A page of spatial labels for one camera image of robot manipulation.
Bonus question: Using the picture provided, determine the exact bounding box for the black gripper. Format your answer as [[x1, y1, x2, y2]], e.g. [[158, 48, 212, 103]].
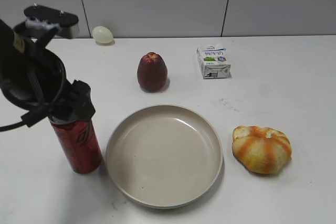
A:
[[1, 22, 95, 122]]

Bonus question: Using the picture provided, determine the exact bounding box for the red cola can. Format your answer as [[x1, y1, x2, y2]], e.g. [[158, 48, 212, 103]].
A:
[[50, 120, 102, 174]]

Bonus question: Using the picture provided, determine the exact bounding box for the beige round plate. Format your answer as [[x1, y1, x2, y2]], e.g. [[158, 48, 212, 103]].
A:
[[106, 105, 223, 209]]

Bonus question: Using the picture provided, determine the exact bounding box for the white egg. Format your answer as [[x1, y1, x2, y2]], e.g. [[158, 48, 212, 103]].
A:
[[92, 26, 114, 44]]

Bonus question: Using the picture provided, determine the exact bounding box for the dark red wax apple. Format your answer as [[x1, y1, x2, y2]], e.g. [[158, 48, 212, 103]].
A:
[[137, 52, 167, 92]]

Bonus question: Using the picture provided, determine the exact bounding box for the small white milk carton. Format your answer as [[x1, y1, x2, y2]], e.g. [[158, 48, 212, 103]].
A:
[[196, 44, 231, 79]]

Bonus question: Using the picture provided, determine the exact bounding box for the orange striped bread bun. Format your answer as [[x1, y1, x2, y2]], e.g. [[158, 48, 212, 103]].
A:
[[232, 125, 292, 175]]

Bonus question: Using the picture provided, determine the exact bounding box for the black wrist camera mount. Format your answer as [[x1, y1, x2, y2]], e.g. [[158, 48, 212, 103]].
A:
[[14, 4, 79, 39]]

